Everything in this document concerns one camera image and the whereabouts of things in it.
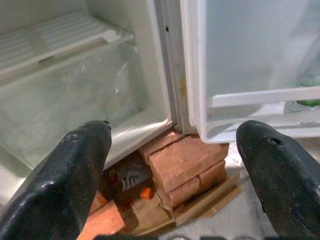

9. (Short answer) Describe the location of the green glass bottle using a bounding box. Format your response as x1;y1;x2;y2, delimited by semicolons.
284;72;320;126

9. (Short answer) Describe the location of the small orange scrap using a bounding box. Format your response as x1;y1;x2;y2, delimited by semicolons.
139;187;154;200

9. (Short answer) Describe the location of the clear fridge crisper drawer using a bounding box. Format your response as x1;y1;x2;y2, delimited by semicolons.
0;42;151;171

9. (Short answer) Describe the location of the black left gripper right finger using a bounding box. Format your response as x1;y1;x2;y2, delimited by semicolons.
235;119;320;240

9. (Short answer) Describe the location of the white door shelf rail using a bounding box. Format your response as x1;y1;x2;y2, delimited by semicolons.
211;86;320;109

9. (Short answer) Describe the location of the white ribbed fridge shelf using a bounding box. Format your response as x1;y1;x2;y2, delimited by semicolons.
0;12;136;83

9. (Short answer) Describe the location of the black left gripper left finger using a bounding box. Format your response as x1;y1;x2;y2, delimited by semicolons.
0;120;113;240

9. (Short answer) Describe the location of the flattened printed cardboard box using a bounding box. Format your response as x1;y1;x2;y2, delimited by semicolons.
99;149;244;236

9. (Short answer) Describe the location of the white fridge door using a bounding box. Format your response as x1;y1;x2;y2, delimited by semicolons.
179;0;320;145

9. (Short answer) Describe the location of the red clay brick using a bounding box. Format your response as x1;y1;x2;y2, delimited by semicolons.
148;136;230;194
83;198;126;240
198;159;227;189
166;175;201;209
138;131;188;165

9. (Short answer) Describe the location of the white fridge cabinet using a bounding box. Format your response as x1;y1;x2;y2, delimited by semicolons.
0;0;191;176

